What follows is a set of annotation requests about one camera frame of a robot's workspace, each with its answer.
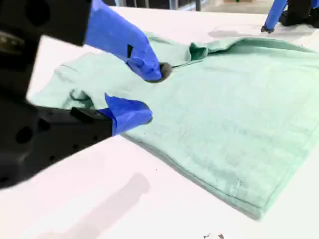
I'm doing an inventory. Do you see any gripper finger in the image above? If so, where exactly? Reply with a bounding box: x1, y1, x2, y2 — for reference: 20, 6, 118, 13
14, 0, 173, 83
14, 92, 153, 179
261, 0, 287, 33

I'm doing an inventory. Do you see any pale green T-shirt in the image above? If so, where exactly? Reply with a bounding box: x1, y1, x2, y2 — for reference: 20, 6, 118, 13
29, 31, 319, 221

